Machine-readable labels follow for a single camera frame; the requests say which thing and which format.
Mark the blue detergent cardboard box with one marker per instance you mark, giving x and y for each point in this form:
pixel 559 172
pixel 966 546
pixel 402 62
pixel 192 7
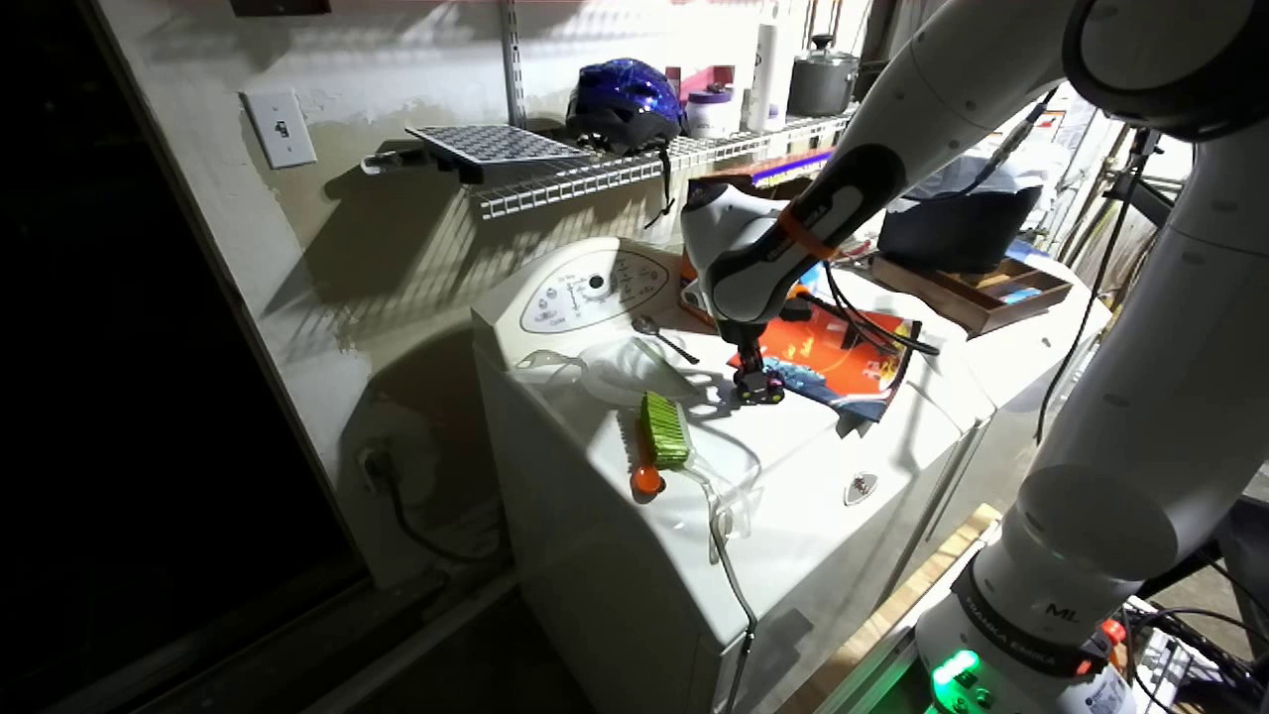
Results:
pixel 735 211

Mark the white wire shelf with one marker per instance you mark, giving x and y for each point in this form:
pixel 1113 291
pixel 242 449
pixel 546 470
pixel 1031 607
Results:
pixel 611 172

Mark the clear plastic bag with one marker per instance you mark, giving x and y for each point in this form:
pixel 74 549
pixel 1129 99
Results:
pixel 620 374

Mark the flat gray wire panel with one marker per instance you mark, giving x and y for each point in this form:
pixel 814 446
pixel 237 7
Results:
pixel 497 154

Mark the green orange brush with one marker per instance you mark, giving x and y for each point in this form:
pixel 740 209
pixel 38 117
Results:
pixel 658 443

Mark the dark cloth pile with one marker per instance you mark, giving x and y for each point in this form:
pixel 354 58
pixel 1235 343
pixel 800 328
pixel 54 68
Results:
pixel 956 216

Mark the white wall outlet plate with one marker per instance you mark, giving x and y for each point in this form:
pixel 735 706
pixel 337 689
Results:
pixel 279 130

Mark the orange red magazine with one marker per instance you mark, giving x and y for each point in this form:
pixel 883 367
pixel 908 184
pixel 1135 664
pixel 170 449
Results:
pixel 837 364

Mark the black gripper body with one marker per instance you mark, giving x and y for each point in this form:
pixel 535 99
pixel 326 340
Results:
pixel 752 347

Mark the blue purple bag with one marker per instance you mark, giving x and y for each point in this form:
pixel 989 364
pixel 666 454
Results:
pixel 623 103

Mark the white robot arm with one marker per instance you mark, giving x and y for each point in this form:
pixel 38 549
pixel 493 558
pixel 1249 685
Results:
pixel 1171 412

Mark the white washing machine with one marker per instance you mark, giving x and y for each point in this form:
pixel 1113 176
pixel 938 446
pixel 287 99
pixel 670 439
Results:
pixel 761 549

